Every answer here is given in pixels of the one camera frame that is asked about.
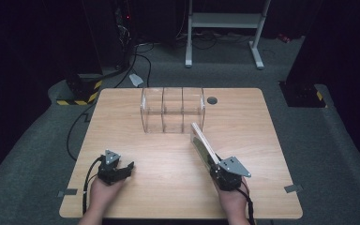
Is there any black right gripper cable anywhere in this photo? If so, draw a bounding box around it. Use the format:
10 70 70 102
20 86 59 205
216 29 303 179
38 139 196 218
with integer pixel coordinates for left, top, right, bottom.
239 187 257 225

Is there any grey tape strip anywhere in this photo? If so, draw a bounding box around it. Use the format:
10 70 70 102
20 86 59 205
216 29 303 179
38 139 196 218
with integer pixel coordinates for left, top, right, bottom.
283 184 305 194
57 187 79 198

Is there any small red floor object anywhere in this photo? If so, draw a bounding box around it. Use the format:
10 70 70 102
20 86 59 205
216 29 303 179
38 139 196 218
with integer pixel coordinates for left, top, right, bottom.
277 32 293 44

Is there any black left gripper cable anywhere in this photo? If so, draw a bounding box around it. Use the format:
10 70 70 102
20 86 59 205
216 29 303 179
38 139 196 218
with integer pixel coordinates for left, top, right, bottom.
82 155 103 216

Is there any black equipment tower with cables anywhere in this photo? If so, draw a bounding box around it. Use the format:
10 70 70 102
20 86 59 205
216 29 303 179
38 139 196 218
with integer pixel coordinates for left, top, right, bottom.
112 0 139 71

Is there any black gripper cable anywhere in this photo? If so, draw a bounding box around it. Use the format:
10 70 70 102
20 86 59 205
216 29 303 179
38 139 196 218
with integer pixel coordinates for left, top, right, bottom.
82 155 103 216
239 187 257 225

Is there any white book with green leaf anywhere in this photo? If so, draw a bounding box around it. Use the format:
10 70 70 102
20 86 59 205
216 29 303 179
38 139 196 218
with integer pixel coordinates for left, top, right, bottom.
189 122 222 172

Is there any light grey floor tape patch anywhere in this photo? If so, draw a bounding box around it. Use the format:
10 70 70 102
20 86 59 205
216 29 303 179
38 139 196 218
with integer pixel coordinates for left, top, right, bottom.
127 72 145 88

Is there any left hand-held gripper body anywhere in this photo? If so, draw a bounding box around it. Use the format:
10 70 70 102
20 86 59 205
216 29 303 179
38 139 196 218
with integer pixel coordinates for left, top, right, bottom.
97 149 122 187

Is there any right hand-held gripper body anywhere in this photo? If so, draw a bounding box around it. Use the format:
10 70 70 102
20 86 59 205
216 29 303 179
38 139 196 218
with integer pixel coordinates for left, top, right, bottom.
210 156 252 192

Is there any clear acrylic divided organizer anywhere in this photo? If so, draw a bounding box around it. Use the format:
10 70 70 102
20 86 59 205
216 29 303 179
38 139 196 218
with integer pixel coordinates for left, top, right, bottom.
140 86 206 135

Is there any white metal stand frame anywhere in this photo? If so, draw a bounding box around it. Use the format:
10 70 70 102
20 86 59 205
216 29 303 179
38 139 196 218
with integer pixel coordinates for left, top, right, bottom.
184 0 272 70

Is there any black yellow striped stand base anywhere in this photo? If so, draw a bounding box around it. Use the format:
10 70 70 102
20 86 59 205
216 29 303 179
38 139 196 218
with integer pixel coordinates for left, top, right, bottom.
278 81 329 109
55 73 104 107

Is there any black looped floor cable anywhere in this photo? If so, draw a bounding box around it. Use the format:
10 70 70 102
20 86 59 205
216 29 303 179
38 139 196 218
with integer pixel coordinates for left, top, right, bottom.
114 43 155 89

